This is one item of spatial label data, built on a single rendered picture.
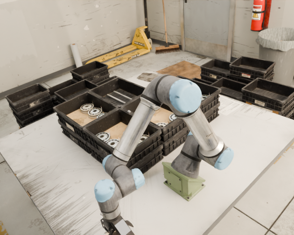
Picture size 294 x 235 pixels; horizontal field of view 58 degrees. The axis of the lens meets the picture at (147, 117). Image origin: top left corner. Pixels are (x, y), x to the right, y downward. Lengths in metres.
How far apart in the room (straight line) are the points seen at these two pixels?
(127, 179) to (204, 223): 0.51
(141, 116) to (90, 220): 0.64
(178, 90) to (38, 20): 3.99
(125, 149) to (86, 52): 4.22
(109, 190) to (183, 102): 0.40
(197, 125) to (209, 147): 0.15
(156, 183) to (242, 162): 0.53
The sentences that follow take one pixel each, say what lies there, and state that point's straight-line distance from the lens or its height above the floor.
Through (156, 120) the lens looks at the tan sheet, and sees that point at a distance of 1.77.
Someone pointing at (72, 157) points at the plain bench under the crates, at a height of 0.70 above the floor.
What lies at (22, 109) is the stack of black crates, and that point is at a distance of 3.08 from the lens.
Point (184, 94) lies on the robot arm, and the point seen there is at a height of 1.37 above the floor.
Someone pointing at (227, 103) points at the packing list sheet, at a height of 0.70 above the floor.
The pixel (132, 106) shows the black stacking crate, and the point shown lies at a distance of 1.83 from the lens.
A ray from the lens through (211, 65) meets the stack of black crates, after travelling 3.56.
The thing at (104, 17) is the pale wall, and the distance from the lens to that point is 5.33.
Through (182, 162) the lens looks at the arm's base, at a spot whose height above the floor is 0.89.
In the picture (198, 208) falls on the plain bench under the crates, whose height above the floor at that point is 0.70.
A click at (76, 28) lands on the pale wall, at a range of 5.05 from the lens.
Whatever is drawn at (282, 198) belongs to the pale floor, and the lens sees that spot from 2.47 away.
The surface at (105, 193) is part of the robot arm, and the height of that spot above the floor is 1.12.
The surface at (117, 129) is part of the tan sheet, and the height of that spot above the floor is 0.83.
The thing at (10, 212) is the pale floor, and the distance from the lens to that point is 2.72.
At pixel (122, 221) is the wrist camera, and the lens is 1.11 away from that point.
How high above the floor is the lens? 1.83
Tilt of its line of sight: 34 degrees down
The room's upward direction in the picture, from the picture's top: 7 degrees counter-clockwise
